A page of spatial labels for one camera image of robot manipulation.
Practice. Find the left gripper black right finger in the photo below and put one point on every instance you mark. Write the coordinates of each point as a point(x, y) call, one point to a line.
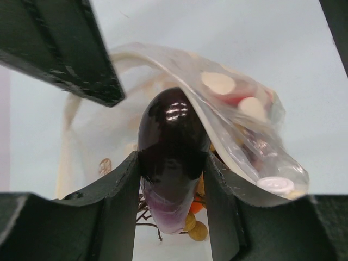
point(248, 223)

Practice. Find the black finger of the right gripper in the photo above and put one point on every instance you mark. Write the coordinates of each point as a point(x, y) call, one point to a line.
point(59, 42)
point(335, 12)

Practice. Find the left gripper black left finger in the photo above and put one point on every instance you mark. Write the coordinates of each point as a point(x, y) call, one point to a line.
point(96, 222)

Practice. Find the orange tangerine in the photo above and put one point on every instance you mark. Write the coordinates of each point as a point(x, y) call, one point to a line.
point(196, 207)

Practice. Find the purple eggplant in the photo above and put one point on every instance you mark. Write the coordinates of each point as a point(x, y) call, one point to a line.
point(172, 160)

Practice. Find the polka dot zip bag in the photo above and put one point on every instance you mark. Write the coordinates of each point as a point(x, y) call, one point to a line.
point(95, 139)

